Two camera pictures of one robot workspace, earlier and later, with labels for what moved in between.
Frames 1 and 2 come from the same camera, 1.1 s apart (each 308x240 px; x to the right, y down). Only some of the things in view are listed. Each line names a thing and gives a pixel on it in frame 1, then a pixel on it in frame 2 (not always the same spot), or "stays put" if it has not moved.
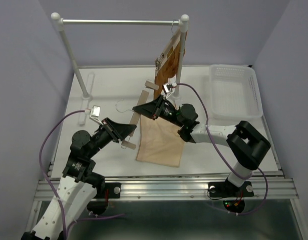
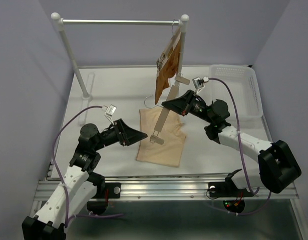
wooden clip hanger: [135, 119] -> [179, 78]
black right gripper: [151, 109] -> [182, 104]
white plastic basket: [234, 92] stays put
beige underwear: [159, 142] stays put
